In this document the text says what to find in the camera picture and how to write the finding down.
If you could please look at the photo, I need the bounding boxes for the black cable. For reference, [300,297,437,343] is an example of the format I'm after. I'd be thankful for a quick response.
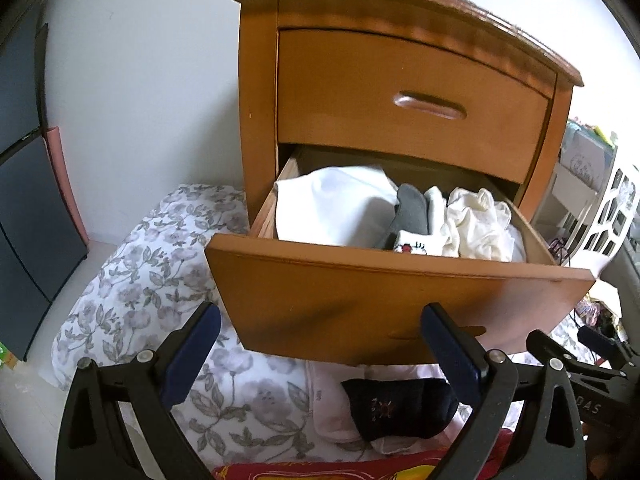
[549,237,576,267]

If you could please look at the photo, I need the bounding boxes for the closed wooden drawer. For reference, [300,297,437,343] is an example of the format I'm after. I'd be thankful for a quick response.
[276,27,558,184]

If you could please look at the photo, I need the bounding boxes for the red floral blanket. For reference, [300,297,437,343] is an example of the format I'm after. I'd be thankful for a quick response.
[211,425,516,480]

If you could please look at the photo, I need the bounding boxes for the crumpled beige paper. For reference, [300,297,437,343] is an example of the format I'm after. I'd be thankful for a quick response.
[592,280,623,311]

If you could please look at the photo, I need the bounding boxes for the large white garment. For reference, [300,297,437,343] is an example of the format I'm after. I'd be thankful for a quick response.
[273,164,402,249]

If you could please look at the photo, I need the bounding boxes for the navy sock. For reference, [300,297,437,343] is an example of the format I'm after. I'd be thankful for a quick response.
[341,377,461,443]

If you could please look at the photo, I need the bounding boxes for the colourful snack packets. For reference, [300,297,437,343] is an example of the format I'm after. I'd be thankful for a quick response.
[575,300,601,328]

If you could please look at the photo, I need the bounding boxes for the white lattice shelf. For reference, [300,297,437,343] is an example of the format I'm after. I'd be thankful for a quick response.
[530,157,640,273]

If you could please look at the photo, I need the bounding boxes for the white sock with cartoon print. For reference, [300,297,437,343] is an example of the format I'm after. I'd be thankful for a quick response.
[391,229,444,257]

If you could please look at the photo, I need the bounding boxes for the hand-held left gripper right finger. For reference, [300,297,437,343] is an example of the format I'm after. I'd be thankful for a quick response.
[420,302,587,480]

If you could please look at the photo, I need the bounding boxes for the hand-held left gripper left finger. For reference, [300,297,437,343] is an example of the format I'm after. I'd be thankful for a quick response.
[56,301,223,480]

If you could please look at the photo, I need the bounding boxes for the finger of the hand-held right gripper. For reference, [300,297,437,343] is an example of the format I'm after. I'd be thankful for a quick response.
[576,326,633,361]
[526,329,566,363]

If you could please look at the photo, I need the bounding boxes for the pale pink garment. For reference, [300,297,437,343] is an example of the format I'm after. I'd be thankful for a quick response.
[305,359,453,445]

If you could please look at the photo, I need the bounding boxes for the wooden drawer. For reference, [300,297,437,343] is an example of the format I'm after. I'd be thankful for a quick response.
[205,142,597,367]
[276,27,558,184]

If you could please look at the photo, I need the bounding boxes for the white knit cloth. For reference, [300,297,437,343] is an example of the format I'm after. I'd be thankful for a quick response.
[425,186,462,259]

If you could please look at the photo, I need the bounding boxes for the wooden nightstand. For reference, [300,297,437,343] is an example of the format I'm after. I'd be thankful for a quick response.
[205,0,597,367]

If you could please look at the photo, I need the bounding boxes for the grey floral mat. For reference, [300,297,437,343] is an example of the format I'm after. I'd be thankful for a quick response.
[51,183,601,467]

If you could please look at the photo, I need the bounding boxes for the green packet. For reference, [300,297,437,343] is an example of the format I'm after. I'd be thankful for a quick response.
[0,341,20,372]

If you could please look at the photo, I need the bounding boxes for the pale printed box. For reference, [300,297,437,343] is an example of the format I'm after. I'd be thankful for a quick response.
[559,119,620,192]

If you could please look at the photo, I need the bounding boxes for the cream garment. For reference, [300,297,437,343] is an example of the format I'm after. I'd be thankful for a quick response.
[446,187,517,263]

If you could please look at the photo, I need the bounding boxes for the grey sock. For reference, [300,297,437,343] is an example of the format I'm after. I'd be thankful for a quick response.
[384,183,432,251]

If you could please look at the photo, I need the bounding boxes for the black hair accessory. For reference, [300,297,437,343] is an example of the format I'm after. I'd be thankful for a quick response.
[595,306,623,336]

